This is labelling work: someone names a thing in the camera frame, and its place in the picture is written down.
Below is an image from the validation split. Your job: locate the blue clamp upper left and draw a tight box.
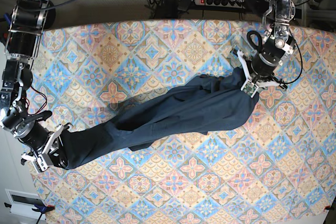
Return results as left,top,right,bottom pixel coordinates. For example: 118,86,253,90
0,13,12,25

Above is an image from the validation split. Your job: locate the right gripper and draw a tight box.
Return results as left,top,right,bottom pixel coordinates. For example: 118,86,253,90
15,123,71,168

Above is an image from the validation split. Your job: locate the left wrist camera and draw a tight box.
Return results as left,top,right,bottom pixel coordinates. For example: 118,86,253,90
241,79,259,98

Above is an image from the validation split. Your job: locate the patterned tile tablecloth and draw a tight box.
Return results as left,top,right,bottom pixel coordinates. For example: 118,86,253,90
28,20,335,223

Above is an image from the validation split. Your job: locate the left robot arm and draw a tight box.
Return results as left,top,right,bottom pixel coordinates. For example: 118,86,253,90
232,0,297,97

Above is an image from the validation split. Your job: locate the dark navy t-shirt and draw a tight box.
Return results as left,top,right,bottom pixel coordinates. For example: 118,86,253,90
61,68,259,169

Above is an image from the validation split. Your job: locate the white power strip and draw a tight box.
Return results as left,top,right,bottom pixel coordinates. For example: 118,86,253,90
194,0,245,8

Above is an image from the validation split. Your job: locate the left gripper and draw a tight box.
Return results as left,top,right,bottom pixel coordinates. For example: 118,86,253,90
231,49,288,89

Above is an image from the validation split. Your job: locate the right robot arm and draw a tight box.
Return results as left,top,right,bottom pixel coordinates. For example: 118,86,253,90
1,0,70,173

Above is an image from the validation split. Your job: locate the black round stool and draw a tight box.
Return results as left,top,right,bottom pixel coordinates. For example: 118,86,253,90
44,8,56,30

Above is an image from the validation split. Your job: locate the white floor vent box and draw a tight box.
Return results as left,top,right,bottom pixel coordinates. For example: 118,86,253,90
5,189,43,220

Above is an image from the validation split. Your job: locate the blue orange clamp bottom left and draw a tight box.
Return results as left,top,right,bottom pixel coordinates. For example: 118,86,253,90
32,204,55,224

